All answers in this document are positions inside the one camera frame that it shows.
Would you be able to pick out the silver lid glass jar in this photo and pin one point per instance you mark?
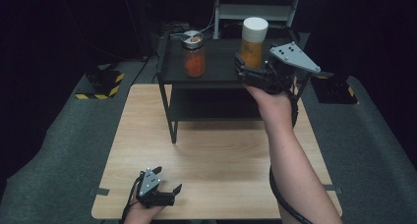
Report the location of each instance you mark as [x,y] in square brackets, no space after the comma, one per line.
[194,60]

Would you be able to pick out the person's right hand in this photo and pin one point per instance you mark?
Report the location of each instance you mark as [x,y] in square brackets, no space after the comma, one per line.
[275,106]

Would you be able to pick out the black two-tier shelf rack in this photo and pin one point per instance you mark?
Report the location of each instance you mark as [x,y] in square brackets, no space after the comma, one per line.
[219,60]

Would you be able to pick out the white lid glass jar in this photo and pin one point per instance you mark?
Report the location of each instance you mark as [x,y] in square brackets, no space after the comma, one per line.
[253,34]

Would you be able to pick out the grey metal stand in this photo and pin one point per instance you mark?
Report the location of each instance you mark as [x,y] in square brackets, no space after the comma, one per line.
[254,11]

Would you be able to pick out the grey tape strip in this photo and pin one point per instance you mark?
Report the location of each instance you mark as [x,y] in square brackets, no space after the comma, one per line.
[99,191]
[334,189]

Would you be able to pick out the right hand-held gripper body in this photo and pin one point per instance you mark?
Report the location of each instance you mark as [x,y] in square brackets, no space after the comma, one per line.
[293,58]

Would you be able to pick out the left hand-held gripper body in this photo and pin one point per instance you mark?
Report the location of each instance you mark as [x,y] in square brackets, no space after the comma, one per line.
[149,183]

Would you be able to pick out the black base with striped tape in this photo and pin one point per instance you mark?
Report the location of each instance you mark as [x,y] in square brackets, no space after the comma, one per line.
[334,89]
[103,83]

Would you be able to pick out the person's left hand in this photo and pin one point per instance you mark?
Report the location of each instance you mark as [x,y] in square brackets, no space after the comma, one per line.
[141,214]

